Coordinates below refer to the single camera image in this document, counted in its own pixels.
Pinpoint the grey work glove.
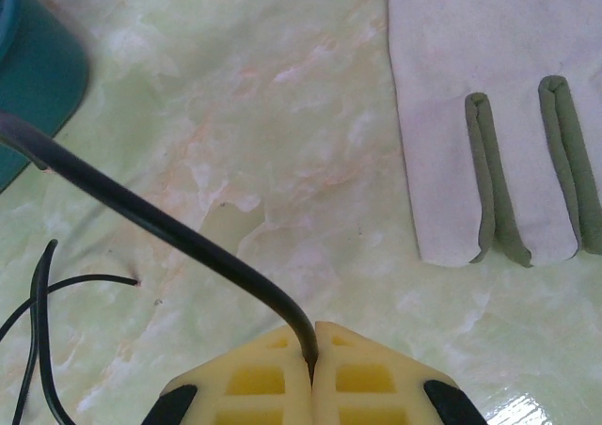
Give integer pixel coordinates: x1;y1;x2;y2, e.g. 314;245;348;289
387;0;602;270

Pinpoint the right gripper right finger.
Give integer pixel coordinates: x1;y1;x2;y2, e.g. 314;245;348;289
312;320;490;425

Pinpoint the teal plastic bin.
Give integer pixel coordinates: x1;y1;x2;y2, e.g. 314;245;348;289
0;0;91;195

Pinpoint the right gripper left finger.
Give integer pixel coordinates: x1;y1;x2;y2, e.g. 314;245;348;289
140;323;315;425

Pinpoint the thin black cable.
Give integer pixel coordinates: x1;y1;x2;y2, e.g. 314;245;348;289
0;111;320;369
0;238;143;425

